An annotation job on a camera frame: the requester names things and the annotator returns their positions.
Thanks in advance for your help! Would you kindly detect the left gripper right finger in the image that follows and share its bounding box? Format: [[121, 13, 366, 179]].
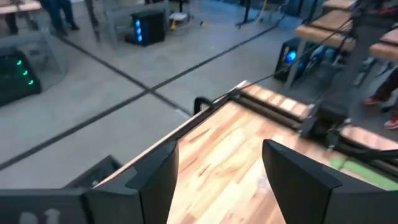
[[261, 138, 398, 224]]

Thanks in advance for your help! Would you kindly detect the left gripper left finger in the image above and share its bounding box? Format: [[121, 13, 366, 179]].
[[83, 140, 180, 224]]

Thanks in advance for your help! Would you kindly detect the green cloth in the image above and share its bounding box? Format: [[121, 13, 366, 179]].
[[328, 157, 398, 191]]

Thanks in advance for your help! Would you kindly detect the person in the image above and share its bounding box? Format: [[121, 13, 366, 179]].
[[39, 0, 81, 35], [363, 67, 398, 131]]

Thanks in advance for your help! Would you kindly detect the computer tower with blue fan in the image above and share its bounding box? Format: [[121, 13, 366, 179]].
[[274, 37, 313, 84]]

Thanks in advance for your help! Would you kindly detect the wooden background table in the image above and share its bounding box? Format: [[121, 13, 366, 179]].
[[0, 0, 43, 16], [294, 9, 357, 53], [368, 27, 398, 62]]

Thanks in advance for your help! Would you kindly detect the computer tower with blue lights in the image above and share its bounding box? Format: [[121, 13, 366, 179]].
[[125, 8, 168, 48]]

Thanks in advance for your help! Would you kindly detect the computer tower with green lights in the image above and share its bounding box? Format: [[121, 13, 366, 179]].
[[0, 50, 42, 107]]

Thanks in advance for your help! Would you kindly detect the black looped cable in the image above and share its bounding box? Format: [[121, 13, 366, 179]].
[[193, 95, 216, 116]]

